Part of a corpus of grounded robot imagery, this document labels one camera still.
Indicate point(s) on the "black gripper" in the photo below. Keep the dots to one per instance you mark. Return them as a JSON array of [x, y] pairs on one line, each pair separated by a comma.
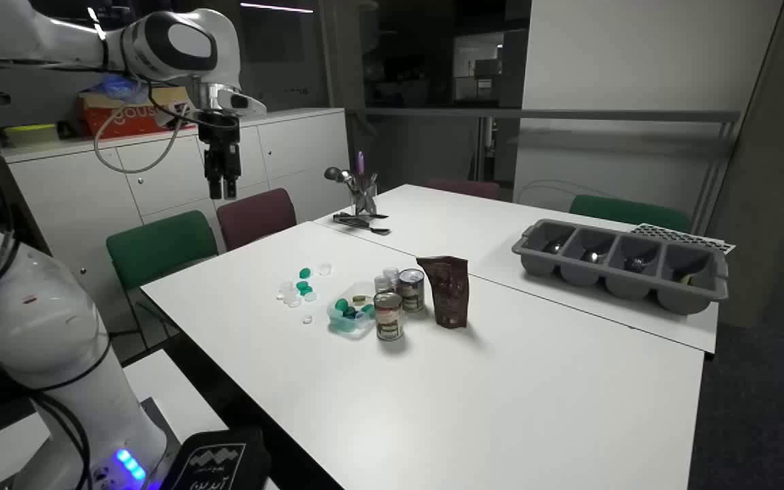
[[222, 149]]

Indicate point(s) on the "clear disc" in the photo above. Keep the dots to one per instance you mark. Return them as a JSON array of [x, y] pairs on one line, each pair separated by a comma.
[[289, 294]]

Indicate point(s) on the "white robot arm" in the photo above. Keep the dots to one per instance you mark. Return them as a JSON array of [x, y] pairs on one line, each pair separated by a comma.
[[54, 334]]

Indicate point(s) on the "green disc left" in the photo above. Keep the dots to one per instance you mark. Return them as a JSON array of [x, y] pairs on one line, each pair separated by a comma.
[[303, 290]]

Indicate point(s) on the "maroon chair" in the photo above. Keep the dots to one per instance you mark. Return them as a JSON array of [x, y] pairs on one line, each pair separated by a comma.
[[258, 215]]

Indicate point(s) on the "green chair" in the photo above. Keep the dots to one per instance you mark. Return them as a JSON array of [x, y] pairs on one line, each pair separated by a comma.
[[629, 211], [159, 249]]

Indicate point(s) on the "orange box on cabinet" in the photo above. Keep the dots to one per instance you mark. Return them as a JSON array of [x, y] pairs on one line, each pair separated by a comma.
[[137, 115]]

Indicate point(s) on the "white storage cabinet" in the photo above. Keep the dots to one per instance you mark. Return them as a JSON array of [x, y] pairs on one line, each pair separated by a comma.
[[84, 193]]

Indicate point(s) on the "small white jar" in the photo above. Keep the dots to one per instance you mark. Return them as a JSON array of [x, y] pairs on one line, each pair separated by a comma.
[[390, 277]]

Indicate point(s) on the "tin can with label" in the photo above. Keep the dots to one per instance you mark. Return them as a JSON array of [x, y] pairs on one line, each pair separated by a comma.
[[412, 285]]

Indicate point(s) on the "glass jar with label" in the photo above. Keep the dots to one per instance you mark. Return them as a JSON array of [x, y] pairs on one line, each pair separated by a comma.
[[387, 322]]

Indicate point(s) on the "brown foil pouch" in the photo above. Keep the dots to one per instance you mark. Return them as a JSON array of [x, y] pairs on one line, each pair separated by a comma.
[[451, 290]]

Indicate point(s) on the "black control box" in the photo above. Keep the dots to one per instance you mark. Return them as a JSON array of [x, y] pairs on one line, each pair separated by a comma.
[[218, 460]]

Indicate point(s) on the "far green chair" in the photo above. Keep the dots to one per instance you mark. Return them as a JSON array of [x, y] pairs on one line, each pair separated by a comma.
[[629, 211]]

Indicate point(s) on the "grey cutlery tray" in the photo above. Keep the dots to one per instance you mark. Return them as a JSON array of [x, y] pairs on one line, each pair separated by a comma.
[[683, 272]]

